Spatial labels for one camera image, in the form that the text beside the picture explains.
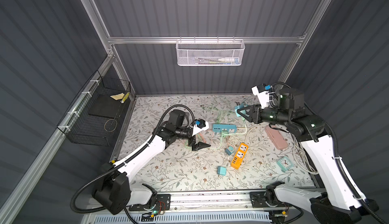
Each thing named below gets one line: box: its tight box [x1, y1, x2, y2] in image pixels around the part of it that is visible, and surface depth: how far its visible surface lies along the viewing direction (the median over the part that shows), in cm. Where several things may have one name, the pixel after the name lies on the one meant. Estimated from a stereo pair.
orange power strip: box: [230, 142, 249, 170], surface depth 88 cm
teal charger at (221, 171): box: [216, 165, 228, 176], surface depth 84 cm
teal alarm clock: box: [276, 156, 294, 173], surface depth 85 cm
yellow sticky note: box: [109, 92, 125, 101], surface depth 82 cm
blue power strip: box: [212, 124, 238, 134], surface depth 98 cm
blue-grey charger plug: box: [224, 145, 236, 156], surface depth 91 cm
